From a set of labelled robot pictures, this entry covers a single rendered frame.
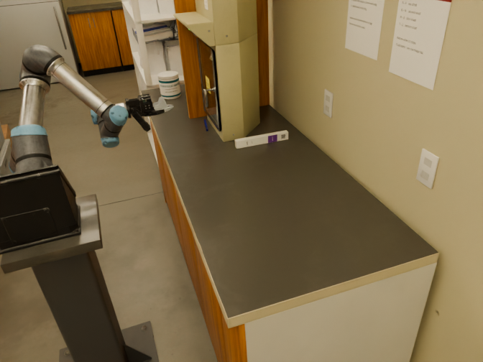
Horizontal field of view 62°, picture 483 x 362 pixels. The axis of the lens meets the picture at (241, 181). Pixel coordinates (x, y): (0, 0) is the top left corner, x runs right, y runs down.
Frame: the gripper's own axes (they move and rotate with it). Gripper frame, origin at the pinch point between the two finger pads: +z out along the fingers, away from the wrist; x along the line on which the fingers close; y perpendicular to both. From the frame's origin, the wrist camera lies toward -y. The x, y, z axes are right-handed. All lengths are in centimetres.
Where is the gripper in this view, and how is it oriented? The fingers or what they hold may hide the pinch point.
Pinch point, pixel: (170, 108)
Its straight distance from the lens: 193.7
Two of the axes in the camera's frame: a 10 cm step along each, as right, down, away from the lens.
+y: -0.5, -8.5, -5.3
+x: -3.2, -4.9, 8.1
